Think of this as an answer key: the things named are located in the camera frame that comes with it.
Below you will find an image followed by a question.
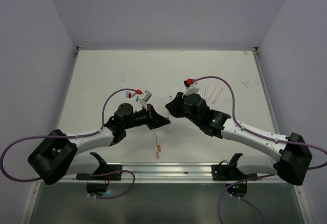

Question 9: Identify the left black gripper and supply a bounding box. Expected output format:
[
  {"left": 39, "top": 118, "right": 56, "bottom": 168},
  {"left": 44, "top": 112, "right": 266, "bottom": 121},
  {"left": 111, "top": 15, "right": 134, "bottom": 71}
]
[{"left": 123, "top": 104, "right": 170, "bottom": 130}]

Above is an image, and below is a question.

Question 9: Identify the pink cap pen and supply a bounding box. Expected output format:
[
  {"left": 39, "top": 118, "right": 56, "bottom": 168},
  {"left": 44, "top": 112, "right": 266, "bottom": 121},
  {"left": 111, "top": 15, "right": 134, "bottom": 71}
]
[{"left": 212, "top": 88, "right": 223, "bottom": 104}]

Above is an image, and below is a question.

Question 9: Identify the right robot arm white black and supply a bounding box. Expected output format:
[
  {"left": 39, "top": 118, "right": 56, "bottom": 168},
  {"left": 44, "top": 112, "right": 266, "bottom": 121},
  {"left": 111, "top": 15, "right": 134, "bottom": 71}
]
[{"left": 165, "top": 92, "right": 312, "bottom": 186}]

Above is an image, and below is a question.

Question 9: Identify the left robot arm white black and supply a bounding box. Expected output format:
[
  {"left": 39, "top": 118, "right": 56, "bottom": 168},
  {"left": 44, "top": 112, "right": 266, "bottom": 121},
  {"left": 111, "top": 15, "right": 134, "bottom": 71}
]
[{"left": 28, "top": 103, "right": 170, "bottom": 185}]

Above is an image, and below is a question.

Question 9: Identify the peach cap pen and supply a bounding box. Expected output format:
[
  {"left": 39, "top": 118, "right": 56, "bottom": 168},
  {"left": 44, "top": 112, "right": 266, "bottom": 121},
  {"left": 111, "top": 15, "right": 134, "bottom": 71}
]
[{"left": 153, "top": 133, "right": 159, "bottom": 159}]

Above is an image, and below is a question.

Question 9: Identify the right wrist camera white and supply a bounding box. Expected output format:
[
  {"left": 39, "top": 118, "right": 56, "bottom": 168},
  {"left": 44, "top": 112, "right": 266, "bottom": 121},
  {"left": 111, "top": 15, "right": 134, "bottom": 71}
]
[{"left": 183, "top": 79, "right": 201, "bottom": 96}]

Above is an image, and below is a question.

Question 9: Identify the aluminium mounting rail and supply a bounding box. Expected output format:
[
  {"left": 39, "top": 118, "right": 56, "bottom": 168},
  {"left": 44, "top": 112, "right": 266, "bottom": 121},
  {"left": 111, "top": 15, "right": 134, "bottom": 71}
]
[{"left": 33, "top": 163, "right": 302, "bottom": 184}]

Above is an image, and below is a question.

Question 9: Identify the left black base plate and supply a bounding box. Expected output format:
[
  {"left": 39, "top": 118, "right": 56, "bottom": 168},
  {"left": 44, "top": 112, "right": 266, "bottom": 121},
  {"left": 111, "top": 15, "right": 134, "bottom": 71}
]
[{"left": 76, "top": 164, "right": 122, "bottom": 182}]

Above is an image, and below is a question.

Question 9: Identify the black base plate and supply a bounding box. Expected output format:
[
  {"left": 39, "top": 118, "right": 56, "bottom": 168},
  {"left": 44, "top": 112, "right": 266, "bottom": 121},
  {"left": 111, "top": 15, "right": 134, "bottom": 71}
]
[
  {"left": 76, "top": 164, "right": 122, "bottom": 182},
  {"left": 211, "top": 153, "right": 258, "bottom": 181}
]

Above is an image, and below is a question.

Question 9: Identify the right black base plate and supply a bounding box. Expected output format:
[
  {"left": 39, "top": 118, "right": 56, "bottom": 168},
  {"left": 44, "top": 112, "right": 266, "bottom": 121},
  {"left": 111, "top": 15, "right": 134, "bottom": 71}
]
[{"left": 211, "top": 153, "right": 258, "bottom": 181}]

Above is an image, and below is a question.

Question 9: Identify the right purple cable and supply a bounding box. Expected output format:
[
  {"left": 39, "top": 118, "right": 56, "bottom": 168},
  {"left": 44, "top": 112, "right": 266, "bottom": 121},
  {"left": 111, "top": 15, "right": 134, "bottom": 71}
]
[{"left": 185, "top": 76, "right": 327, "bottom": 224}]

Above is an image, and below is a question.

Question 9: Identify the purple cable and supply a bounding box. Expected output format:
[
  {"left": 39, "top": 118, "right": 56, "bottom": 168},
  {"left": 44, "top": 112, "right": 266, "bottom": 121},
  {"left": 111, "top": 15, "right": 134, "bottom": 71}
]
[
  {"left": 0, "top": 88, "right": 143, "bottom": 200},
  {"left": 185, "top": 76, "right": 327, "bottom": 224}
]

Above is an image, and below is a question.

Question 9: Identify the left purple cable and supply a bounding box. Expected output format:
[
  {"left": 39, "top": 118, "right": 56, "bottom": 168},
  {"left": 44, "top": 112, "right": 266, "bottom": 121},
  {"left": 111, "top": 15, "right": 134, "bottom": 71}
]
[{"left": 0, "top": 88, "right": 143, "bottom": 200}]

